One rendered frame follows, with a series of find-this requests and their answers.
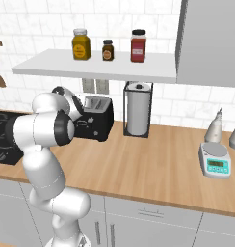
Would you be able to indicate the white wall shelf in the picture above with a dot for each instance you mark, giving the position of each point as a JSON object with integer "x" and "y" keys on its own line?
{"x": 100, "y": 69}

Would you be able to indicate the black toaster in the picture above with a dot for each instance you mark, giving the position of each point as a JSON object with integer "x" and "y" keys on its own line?
{"x": 100, "y": 123}

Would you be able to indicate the grey wall socket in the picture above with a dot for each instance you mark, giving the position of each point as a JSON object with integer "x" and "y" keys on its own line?
{"x": 88, "y": 85}
{"x": 102, "y": 87}

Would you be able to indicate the grey upper cupboard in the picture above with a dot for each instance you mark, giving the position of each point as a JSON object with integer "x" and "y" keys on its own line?
{"x": 212, "y": 41}

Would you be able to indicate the grey cupboard door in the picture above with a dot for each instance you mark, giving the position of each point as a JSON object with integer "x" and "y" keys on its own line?
{"x": 92, "y": 230}
{"x": 219, "y": 241}
{"x": 10, "y": 218}
{"x": 154, "y": 234}

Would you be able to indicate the grey drawer front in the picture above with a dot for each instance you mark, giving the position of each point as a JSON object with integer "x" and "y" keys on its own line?
{"x": 222, "y": 226}
{"x": 174, "y": 214}

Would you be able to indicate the teal kitchen scale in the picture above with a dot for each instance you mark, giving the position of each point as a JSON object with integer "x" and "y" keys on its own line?
{"x": 215, "y": 160}

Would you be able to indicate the black hob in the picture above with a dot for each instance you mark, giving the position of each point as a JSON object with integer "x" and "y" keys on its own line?
{"x": 1, "y": 141}

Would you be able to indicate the red spice jar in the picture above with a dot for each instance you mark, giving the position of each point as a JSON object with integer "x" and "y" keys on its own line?
{"x": 138, "y": 48}

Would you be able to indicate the white paper towel roll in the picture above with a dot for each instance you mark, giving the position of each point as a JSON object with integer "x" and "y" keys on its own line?
{"x": 138, "y": 109}

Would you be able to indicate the yellow spice jar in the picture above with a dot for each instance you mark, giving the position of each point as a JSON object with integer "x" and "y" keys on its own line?
{"x": 81, "y": 46}

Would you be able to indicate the small brown spice jar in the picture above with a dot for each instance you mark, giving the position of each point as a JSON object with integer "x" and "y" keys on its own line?
{"x": 108, "y": 51}

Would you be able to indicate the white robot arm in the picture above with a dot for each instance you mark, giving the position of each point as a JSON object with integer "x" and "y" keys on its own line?
{"x": 42, "y": 167}

